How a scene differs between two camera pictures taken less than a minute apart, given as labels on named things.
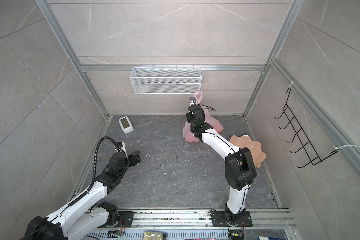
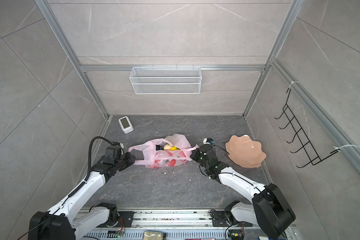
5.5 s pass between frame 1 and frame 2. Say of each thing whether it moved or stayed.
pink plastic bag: moved
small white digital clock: stayed
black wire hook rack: stayed
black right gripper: moved
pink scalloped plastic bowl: stayed
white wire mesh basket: stayed
